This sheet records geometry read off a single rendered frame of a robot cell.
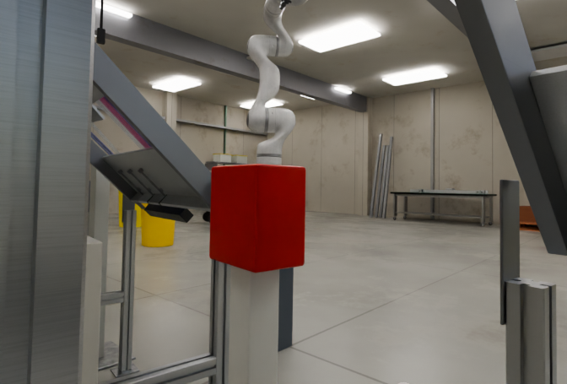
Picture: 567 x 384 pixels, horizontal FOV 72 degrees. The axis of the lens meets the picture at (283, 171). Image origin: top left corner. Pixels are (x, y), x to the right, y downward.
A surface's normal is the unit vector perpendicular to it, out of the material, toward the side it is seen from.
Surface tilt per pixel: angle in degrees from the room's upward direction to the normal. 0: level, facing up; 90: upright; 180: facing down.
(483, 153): 90
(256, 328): 90
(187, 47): 90
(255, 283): 90
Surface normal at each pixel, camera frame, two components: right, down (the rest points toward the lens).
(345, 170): -0.67, -0.04
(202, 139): 0.74, -0.01
